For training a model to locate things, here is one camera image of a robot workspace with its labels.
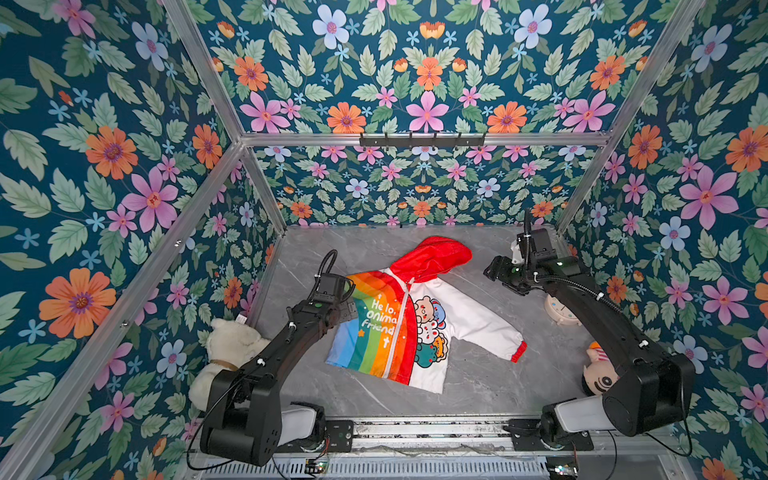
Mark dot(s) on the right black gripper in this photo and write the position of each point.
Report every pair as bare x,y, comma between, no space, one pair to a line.
498,270

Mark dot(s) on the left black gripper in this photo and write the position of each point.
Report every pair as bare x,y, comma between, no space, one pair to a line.
342,298

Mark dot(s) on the rainbow white red-hooded kids jacket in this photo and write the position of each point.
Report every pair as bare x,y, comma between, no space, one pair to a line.
407,318

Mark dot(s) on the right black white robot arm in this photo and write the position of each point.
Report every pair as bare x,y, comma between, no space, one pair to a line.
653,388

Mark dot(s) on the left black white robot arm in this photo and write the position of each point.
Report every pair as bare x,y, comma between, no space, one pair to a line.
244,419

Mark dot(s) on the pink round alarm clock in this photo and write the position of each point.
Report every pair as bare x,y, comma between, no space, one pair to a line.
559,313

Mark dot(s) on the white plush bear toy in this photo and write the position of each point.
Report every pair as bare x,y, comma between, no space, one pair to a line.
229,346

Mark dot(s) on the white ventilation grille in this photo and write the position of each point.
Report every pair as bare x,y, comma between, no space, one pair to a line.
388,468

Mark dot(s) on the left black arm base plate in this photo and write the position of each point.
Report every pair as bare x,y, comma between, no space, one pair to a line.
328,436

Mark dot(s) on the black coat hook rail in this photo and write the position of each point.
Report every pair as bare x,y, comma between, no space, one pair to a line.
409,140

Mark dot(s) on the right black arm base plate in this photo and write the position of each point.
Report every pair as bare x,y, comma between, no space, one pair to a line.
522,435

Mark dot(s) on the aluminium front mounting rail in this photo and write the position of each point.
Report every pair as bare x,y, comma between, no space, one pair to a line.
478,435

